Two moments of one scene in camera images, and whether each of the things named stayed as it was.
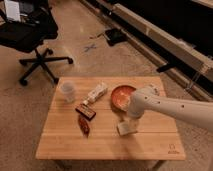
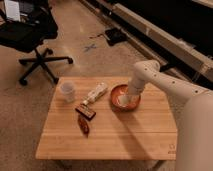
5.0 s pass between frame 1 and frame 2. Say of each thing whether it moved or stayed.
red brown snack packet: stayed
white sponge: moved
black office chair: stayed
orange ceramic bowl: stayed
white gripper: moved
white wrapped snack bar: stayed
